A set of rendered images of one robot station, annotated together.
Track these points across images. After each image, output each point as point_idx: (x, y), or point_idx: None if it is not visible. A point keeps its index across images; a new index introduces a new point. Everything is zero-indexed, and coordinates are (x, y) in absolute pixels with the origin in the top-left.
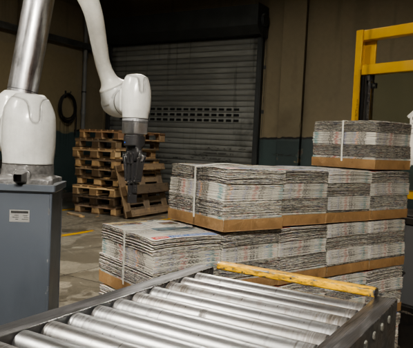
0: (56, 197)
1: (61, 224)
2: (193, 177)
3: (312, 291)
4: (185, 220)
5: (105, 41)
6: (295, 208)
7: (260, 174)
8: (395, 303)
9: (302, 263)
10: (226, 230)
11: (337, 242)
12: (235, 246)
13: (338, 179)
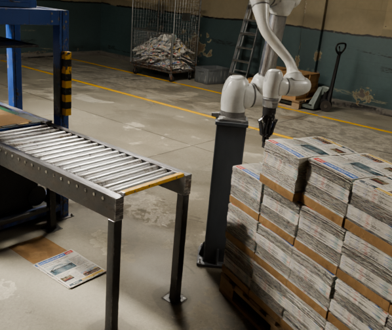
0: (229, 129)
1: (243, 146)
2: None
3: (319, 275)
4: None
5: (275, 48)
6: (317, 196)
7: (283, 152)
8: (112, 198)
9: (316, 246)
10: (261, 181)
11: (354, 254)
12: (270, 196)
13: (362, 193)
